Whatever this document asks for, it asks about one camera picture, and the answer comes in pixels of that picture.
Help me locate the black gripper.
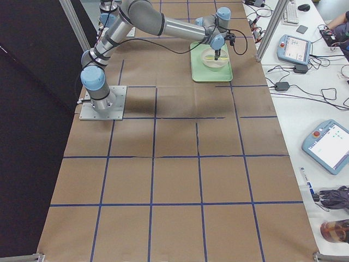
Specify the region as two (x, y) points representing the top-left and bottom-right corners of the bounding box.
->
(214, 49), (221, 59)

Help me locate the yellow plastic fork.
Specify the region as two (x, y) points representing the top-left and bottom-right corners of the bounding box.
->
(204, 55), (228, 60)

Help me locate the white round plate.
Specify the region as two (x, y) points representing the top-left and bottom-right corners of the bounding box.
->
(201, 48), (230, 68)

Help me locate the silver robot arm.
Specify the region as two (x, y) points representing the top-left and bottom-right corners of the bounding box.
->
(98, 0), (122, 27)
(80, 1), (235, 111)

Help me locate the light green plastic tray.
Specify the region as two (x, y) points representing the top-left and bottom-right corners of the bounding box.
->
(190, 42), (233, 82)

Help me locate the black power adapter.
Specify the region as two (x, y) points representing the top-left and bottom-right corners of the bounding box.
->
(293, 64), (309, 74)
(274, 81), (290, 92)

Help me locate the far teach pendant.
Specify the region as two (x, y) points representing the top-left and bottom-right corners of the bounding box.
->
(276, 34), (311, 65)

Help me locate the teach pendant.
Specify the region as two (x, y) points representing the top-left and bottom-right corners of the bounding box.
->
(276, 34), (311, 65)
(302, 120), (348, 175)

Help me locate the white keyboard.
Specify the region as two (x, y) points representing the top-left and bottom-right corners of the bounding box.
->
(282, 1), (299, 26)

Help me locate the black computer mouse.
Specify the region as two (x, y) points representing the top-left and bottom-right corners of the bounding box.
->
(297, 4), (310, 11)

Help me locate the near teach pendant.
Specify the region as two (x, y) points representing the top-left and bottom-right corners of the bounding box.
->
(302, 120), (348, 175)

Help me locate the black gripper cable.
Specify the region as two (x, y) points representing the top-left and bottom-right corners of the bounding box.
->
(119, 27), (248, 55)

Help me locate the aluminium frame upright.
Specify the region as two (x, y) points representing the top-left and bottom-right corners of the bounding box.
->
(255, 0), (288, 62)

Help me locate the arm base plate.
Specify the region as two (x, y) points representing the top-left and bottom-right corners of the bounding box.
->
(79, 86), (127, 121)

